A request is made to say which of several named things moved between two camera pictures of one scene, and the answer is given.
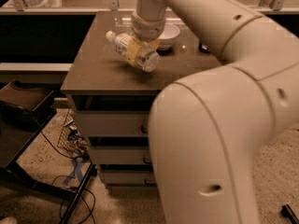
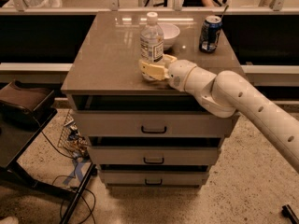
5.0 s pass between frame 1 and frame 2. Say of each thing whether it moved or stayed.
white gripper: moved
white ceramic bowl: stayed
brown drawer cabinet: stayed
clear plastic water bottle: moved
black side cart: stayed
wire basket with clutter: stayed
